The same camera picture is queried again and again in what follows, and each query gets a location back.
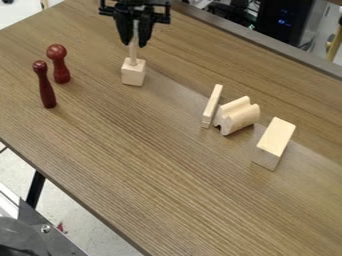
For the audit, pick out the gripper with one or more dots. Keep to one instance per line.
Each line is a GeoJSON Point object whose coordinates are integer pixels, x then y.
{"type": "Point", "coordinates": [133, 6]}

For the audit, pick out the wooden cylinder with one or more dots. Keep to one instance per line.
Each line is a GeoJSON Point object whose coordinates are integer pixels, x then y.
{"type": "Point", "coordinates": [132, 53]}

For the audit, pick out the wooden cube with hole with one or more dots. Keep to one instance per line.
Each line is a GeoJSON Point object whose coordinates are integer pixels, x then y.
{"type": "Point", "coordinates": [133, 74]}

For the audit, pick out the flat wooden plank block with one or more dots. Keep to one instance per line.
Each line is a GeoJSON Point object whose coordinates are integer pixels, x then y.
{"type": "Point", "coordinates": [211, 106]}

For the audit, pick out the wooden arch block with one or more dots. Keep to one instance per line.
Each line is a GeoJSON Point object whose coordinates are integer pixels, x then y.
{"type": "Point", "coordinates": [236, 116]}

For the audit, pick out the wooden wedge block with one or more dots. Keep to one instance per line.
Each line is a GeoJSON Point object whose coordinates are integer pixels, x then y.
{"type": "Point", "coordinates": [275, 142]}

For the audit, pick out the short round red wooden pin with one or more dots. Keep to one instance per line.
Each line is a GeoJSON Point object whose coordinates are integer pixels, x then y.
{"type": "Point", "coordinates": [59, 63]}

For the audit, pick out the tall slim red wooden pin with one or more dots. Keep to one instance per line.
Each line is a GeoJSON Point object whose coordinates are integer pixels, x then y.
{"type": "Point", "coordinates": [44, 85]}

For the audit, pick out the black computer tower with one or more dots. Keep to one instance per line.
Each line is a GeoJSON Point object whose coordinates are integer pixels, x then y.
{"type": "Point", "coordinates": [285, 20]}

